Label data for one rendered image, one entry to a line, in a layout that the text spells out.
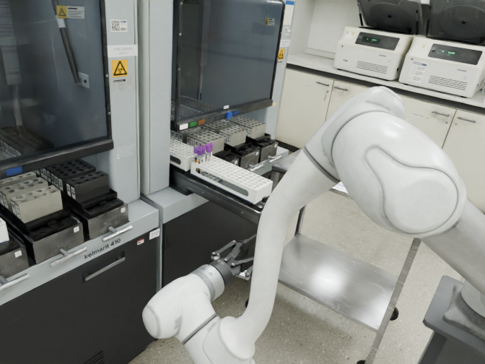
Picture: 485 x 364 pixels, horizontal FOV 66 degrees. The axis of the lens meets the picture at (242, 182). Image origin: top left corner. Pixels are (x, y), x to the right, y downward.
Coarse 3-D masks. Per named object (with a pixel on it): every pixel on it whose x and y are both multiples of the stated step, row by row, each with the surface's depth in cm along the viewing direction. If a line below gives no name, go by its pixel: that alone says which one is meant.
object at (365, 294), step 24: (288, 168) 148; (336, 192) 137; (312, 240) 200; (288, 264) 180; (312, 264) 182; (336, 264) 184; (360, 264) 186; (408, 264) 131; (312, 288) 167; (336, 288) 168; (360, 288) 170; (384, 288) 172; (336, 312) 158; (360, 312) 157; (384, 312) 158; (360, 360) 160
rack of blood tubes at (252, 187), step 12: (192, 168) 134; (204, 168) 130; (216, 168) 130; (228, 168) 131; (240, 168) 132; (216, 180) 131; (228, 180) 125; (240, 180) 124; (252, 180) 126; (264, 180) 126; (240, 192) 129; (252, 192) 120; (264, 192) 123
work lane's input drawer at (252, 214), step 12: (180, 180) 138; (192, 180) 134; (204, 180) 132; (204, 192) 131; (216, 192) 128; (228, 192) 126; (228, 204) 126; (240, 204) 122; (252, 204) 121; (264, 204) 121; (240, 216) 124; (252, 216) 121
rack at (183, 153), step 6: (174, 144) 145; (180, 144) 146; (186, 144) 147; (174, 150) 140; (180, 150) 141; (186, 150) 142; (192, 150) 142; (174, 156) 138; (180, 156) 136; (186, 156) 137; (192, 156) 137; (174, 162) 140; (180, 162) 145; (186, 162) 136; (180, 168) 138; (186, 168) 137
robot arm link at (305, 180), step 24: (312, 168) 70; (288, 192) 73; (312, 192) 72; (264, 216) 77; (288, 216) 75; (264, 240) 76; (264, 264) 77; (264, 288) 77; (264, 312) 78; (216, 336) 81; (240, 336) 79; (192, 360) 84; (216, 360) 79; (240, 360) 79
